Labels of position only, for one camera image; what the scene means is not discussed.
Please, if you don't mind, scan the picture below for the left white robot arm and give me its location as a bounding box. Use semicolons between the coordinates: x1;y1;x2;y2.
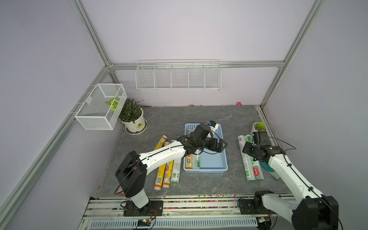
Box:
115;121;228;209

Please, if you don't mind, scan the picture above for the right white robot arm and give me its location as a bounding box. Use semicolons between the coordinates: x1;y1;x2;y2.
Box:
242;131;343;230

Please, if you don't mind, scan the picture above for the yellow wrap roll left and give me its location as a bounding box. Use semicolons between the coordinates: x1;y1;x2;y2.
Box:
154;135;168;191

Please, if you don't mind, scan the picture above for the small succulent in white pot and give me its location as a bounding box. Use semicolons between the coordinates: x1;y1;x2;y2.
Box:
251;122;267;136

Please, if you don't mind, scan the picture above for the white wire wall shelf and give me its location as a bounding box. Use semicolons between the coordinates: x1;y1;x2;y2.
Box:
135;59;222;91

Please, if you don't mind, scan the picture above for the yellow plastic wrap roll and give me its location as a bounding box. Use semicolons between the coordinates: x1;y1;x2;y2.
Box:
185;129;194;170

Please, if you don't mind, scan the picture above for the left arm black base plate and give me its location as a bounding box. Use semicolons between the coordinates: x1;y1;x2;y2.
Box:
123;200;163;217

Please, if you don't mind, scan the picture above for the green rubber glove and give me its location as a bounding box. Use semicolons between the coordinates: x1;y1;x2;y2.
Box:
260;162;281;180

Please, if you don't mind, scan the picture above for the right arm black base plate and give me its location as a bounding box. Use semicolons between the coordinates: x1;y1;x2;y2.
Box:
237;198;273;216

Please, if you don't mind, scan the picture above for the white wire box basket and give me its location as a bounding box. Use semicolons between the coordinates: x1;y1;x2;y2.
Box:
74;83;127;130

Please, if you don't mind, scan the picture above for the green leafy plant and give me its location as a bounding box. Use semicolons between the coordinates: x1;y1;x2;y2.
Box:
118;98;142;124

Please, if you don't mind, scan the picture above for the light blue plastic basket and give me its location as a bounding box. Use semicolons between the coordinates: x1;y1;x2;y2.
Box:
182;123;228;173

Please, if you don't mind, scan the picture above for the white green wrap roll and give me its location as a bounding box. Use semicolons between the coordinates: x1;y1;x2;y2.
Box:
193;154;200;169
171;157;182;184
238;135;256;182

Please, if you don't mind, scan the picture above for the white wrap roll red label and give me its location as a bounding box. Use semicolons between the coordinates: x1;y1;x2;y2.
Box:
245;134;265;182

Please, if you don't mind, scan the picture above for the white plant pot with saucer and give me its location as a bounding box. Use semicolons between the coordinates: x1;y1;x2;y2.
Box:
120;108;147;135

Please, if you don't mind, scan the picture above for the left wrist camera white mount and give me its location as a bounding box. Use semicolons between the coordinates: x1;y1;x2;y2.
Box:
208;121;219;133

